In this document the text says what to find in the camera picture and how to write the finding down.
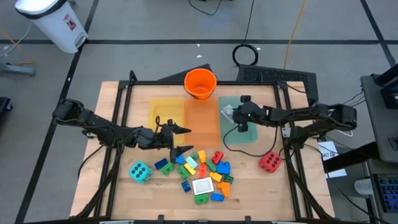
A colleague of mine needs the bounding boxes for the white paper label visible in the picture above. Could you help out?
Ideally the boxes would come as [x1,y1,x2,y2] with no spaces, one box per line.
[317,140,340,162]

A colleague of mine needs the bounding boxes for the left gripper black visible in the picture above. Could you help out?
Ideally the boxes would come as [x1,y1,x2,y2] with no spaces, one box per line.
[145,119,195,164]

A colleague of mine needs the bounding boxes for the black keyboard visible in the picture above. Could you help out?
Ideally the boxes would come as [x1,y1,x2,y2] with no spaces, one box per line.
[373,173,398,214]

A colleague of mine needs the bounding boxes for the orange plastic bucket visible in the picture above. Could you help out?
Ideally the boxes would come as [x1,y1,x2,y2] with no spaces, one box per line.
[183,68,218,100]

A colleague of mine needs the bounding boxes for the white pedal trash bin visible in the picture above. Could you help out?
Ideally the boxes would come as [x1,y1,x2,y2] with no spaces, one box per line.
[14,0,89,55]

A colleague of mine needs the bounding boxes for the red foam die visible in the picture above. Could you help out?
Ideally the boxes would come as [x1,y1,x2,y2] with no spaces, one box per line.
[258,151,283,174]

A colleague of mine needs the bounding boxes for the black floor object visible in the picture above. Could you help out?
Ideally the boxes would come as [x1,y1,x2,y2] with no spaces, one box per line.
[0,96,13,121]

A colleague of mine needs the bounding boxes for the black coiled cable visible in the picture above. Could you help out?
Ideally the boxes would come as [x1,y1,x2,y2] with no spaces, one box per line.
[231,0,260,67]

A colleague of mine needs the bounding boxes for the dark blue toy brick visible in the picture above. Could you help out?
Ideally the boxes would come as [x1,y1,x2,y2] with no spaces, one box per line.
[154,157,169,170]

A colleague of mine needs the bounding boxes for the pale turquoise toy brick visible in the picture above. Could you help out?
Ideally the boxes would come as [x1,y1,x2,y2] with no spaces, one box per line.
[185,156,199,169]

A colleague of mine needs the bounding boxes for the orange toy brick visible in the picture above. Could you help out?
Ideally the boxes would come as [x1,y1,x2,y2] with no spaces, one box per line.
[216,182,231,198]

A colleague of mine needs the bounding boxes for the yellow cable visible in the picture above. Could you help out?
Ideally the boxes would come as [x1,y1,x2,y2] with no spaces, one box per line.
[283,0,308,70]

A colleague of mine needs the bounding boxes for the translucent green plastic tray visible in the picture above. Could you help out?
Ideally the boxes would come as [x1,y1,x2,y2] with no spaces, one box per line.
[218,95,259,146]

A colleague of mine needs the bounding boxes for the black desk monitor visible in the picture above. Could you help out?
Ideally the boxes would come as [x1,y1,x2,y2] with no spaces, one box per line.
[371,63,398,110]

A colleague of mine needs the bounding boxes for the teal foam die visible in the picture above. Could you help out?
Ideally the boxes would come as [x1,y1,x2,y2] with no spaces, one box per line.
[129,160,154,185]

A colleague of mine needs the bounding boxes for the grey side desk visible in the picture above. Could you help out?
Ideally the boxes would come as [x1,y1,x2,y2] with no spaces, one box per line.
[359,63,398,164]

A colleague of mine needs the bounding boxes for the red toy brick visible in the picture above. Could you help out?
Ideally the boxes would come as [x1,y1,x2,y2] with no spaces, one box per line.
[211,151,224,165]

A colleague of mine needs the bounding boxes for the black aluminium table frame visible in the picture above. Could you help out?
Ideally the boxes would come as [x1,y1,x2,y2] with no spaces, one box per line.
[70,70,336,224]

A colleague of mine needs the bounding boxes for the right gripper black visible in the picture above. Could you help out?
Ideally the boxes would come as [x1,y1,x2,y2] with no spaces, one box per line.
[232,95,265,133]

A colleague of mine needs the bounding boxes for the translucent yellow plastic tray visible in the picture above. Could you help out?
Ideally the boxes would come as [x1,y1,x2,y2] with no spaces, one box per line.
[147,98,185,146]

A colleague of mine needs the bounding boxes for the translucent orange plastic tray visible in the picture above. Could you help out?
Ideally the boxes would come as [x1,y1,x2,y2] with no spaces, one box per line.
[183,98,221,147]

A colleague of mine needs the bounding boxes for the white paper sheet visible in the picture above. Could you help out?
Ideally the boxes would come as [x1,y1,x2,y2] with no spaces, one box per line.
[326,168,348,179]

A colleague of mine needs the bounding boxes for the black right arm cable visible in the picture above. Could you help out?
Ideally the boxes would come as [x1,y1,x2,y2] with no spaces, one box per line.
[222,124,279,158]

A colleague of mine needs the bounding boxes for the grey stand foot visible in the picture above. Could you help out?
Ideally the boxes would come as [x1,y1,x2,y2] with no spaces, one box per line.
[0,60,37,78]

